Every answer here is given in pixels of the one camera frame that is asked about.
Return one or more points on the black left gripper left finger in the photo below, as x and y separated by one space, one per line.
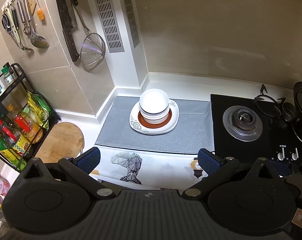
77 171

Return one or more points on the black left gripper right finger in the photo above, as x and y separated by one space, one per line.
218 171

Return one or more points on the brown round plate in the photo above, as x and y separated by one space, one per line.
145 124

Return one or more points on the white floral triangular plate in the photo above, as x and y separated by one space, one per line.
137 122

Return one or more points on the white blue-patterned bowl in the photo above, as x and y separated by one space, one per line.
154 101

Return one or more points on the teal glazed bowl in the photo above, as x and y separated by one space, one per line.
154 119

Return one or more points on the kitchen cleaver knife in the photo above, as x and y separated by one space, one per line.
67 27

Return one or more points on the round wooden cutting board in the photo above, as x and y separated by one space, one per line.
64 140

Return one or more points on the grey table mat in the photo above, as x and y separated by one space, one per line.
189 129

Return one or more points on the white patterned cloth mat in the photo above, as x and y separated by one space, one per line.
145 170

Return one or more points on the black gas stove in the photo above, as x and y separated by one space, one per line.
260 127

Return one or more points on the green snack bag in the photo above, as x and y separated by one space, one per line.
41 109

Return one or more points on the black spice rack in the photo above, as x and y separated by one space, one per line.
22 120

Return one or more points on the yellow cap oil bottle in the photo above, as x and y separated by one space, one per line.
14 158

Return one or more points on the steel mesh strainer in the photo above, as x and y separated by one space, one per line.
93 47

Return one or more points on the steel ladle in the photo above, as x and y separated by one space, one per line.
36 40

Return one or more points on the orange silicone brush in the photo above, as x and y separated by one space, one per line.
40 12

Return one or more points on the steel slotted spatula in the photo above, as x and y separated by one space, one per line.
15 31

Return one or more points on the silver wall vent grille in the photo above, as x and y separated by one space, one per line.
109 25

